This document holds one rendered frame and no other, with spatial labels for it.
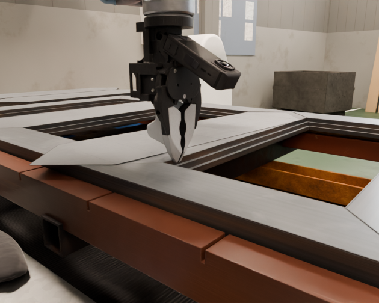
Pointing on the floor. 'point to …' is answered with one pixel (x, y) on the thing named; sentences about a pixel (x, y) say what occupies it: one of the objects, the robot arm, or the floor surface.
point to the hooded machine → (225, 95)
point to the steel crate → (314, 91)
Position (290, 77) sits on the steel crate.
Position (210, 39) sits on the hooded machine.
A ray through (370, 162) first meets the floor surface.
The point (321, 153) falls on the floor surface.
